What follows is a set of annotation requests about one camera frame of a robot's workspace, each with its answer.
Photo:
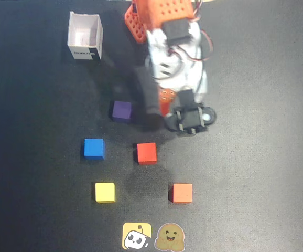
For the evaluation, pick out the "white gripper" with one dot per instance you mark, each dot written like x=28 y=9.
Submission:
x=191 y=117

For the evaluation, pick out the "orange and white robot arm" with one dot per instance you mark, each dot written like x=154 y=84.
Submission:
x=164 y=15

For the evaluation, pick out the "purple wooden cube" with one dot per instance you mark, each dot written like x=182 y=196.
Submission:
x=121 y=111

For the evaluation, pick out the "red wooden cube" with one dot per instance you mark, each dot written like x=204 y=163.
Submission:
x=146 y=153

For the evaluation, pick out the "blue wooden cube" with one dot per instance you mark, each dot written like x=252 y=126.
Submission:
x=94 y=148

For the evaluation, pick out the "orange wooden cube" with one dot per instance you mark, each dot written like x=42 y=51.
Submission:
x=182 y=193

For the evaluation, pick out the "yellow wooden cube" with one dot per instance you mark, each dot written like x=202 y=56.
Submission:
x=105 y=192

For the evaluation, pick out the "white open cardboard box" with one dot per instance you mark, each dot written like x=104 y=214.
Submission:
x=84 y=36

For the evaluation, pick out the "black felt mat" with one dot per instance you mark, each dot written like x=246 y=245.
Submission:
x=259 y=170

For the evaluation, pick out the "smiling brown face sticker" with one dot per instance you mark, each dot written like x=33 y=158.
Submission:
x=170 y=236

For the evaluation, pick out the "yellow robot face sticker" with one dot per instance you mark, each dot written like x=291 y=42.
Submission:
x=136 y=235

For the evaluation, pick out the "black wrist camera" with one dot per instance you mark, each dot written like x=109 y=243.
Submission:
x=190 y=119

